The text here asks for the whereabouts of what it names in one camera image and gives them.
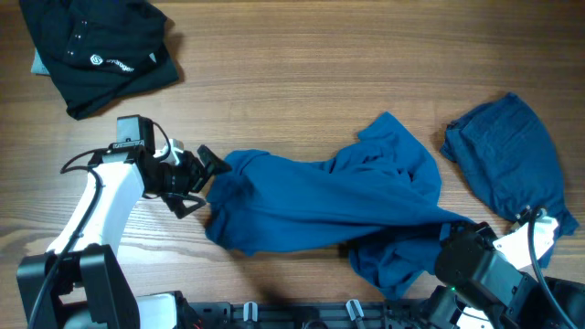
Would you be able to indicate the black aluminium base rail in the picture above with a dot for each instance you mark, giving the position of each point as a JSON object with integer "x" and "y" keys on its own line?
{"x": 315, "y": 315}

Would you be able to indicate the black folded polo shirt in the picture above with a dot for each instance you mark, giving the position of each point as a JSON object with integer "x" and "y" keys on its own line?
{"x": 99, "y": 50}

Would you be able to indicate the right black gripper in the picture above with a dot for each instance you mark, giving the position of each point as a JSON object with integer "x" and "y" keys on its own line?
{"x": 482, "y": 232}

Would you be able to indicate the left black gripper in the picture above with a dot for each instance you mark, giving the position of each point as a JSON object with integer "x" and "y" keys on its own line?
{"x": 196, "y": 173}

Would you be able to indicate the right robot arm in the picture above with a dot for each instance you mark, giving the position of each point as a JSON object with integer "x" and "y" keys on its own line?
{"x": 473, "y": 273}

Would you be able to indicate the grey folded cloth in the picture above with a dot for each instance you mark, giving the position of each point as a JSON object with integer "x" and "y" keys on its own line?
{"x": 38, "y": 67}

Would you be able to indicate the blue polo shirt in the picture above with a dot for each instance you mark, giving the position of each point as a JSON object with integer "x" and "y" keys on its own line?
{"x": 378, "y": 196}

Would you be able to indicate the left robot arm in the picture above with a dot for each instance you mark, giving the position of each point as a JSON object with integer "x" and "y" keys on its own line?
{"x": 78, "y": 282}

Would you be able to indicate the dark navy crumpled garment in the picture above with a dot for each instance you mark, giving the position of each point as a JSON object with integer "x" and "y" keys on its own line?
{"x": 509, "y": 160}

